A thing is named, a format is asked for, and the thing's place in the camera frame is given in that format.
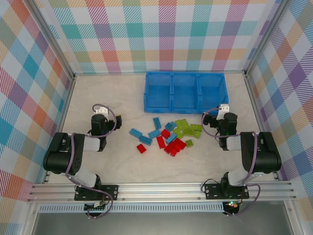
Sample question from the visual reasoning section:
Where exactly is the aluminium rear rail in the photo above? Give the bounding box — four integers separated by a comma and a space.
72, 70, 247, 76

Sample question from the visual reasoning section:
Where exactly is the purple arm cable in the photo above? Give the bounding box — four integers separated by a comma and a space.
201, 105, 261, 217
65, 103, 117, 220

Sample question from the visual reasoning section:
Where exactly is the white slotted cable duct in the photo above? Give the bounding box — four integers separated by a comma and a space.
38, 203, 225, 214

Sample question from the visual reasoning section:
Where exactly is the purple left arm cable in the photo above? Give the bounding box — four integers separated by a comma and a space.
65, 103, 117, 220

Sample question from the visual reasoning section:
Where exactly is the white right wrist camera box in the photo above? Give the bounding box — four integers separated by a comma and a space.
218, 103, 231, 120

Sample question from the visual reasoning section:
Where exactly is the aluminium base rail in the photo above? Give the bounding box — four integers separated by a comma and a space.
26, 180, 298, 204

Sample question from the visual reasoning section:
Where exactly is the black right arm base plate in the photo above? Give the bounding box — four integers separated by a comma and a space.
204, 183, 250, 200

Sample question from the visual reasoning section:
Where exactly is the aluminium frame post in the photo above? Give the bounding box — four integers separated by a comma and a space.
29, 0, 76, 80
243, 0, 293, 76

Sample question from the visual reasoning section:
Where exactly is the aluminium side rail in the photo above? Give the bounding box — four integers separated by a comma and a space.
244, 73, 282, 182
43, 74, 77, 184

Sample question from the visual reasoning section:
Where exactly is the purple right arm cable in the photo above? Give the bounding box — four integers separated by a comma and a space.
201, 105, 261, 217

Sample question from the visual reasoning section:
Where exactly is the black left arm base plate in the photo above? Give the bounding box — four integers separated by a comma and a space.
74, 184, 120, 202

